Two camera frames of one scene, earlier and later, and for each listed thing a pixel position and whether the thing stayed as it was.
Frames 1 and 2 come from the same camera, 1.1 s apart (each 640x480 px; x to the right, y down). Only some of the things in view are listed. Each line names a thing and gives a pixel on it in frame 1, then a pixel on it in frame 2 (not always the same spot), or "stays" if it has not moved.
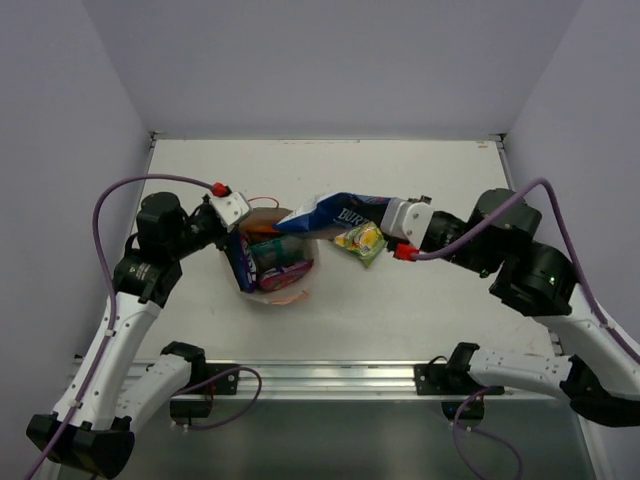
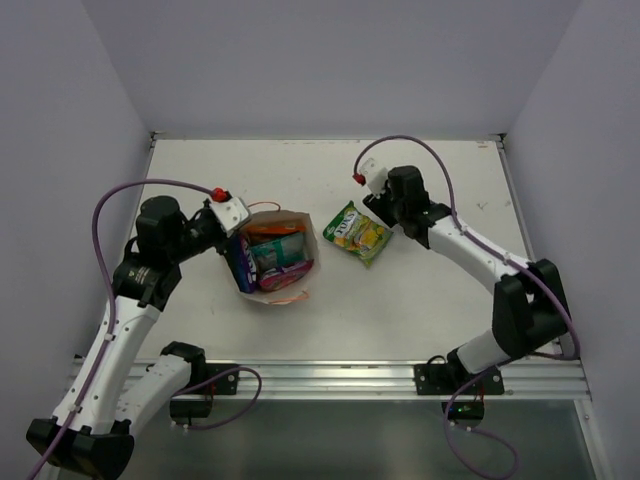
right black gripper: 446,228 to 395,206
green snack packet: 278,251 stays
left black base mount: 206,379 stays
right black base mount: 453,378 stays
